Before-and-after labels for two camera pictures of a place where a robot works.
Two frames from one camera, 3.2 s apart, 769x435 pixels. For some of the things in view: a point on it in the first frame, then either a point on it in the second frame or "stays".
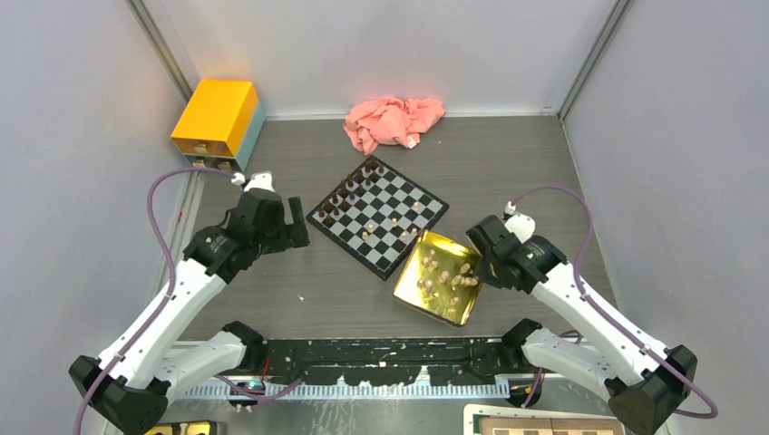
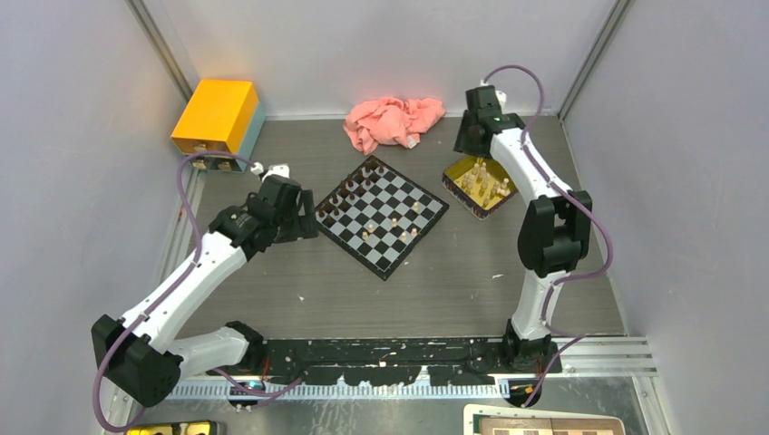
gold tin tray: (435, 276) → (479, 185)
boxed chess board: (489, 420) stays
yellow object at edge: (185, 428) stays
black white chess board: (378, 215) stays
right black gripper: (486, 274) → (462, 143)
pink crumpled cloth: (391, 121) stays
